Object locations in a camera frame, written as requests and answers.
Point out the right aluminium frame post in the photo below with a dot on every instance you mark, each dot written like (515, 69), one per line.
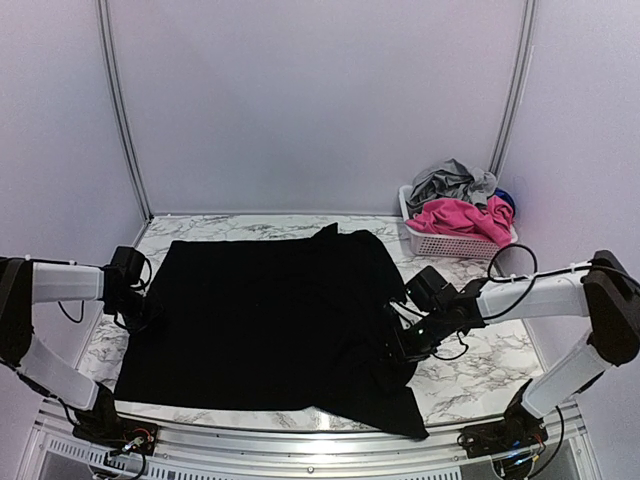
(517, 86)

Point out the black t-shirt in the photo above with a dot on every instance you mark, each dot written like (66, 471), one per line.
(276, 326)

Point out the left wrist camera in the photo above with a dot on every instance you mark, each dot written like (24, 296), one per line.
(127, 265)

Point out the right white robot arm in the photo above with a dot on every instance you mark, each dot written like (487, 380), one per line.
(598, 291)

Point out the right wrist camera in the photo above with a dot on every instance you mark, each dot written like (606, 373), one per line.
(430, 291)

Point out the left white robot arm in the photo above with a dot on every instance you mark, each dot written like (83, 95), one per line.
(25, 282)

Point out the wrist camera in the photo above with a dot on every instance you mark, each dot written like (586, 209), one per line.
(430, 291)
(127, 265)

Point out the left aluminium frame post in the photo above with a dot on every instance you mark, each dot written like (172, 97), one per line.
(118, 103)

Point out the blue garment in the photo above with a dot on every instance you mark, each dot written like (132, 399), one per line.
(506, 197)

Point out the pink garment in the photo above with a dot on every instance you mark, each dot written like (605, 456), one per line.
(453, 217)

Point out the grey garment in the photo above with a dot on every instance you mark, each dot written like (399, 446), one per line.
(451, 179)

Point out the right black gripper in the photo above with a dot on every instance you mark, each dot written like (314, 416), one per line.
(403, 350)

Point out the aluminium frame post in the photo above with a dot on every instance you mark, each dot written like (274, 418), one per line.
(118, 103)
(517, 86)

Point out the white plastic laundry basket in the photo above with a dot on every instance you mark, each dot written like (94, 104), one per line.
(443, 245)

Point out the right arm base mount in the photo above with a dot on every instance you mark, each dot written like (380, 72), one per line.
(501, 436)

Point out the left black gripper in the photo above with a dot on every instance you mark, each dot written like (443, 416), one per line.
(156, 311)

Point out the aluminium front rail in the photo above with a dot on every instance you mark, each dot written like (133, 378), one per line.
(187, 451)

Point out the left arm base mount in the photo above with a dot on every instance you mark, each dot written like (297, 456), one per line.
(125, 432)

